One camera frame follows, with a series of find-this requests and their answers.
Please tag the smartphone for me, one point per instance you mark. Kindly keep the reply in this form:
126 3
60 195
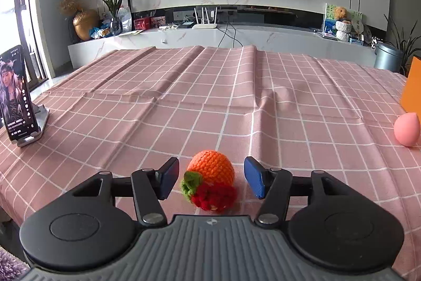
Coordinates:
14 93

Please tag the snack packets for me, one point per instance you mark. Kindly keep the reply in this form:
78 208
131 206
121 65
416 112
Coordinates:
100 32

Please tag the pink red box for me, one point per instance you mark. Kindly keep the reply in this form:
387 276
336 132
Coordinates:
158 21

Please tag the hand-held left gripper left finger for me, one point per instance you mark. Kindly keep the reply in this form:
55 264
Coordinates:
169 177

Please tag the orange cardboard box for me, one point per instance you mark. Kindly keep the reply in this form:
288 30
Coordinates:
412 86

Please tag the green plant in glass vase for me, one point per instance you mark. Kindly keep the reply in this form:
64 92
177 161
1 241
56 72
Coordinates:
115 24

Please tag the purple fuzzy cloth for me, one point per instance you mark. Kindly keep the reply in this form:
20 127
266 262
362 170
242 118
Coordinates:
11 266

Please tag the brown teddy bear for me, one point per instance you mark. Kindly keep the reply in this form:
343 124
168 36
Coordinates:
341 13

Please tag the white router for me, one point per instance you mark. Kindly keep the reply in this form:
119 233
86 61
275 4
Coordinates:
205 25

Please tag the orange red crochet fruit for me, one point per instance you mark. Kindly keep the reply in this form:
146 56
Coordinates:
210 169

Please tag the pink checked tablecloth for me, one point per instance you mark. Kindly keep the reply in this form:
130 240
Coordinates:
213 96

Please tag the dried flower bunch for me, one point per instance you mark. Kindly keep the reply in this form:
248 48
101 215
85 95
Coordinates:
70 4

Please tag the grey phone stand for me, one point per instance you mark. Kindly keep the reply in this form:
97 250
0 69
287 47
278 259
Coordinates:
41 119

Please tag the white marble media console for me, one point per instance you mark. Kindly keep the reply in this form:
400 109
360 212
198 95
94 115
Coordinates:
197 40

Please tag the grey metal trash can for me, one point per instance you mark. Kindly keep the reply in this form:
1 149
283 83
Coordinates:
388 58

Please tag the landscape painting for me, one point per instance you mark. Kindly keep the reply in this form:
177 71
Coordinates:
329 22

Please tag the pink makeup sponge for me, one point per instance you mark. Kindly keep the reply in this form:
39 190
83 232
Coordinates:
408 129

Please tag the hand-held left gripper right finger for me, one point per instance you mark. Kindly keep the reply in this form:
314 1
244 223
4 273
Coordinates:
255 177

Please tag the gold vase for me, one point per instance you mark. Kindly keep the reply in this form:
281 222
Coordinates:
85 26

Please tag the long-leaf potted plant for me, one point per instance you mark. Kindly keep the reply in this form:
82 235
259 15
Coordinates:
408 44

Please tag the round paper fan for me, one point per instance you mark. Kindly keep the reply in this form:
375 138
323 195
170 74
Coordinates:
358 28

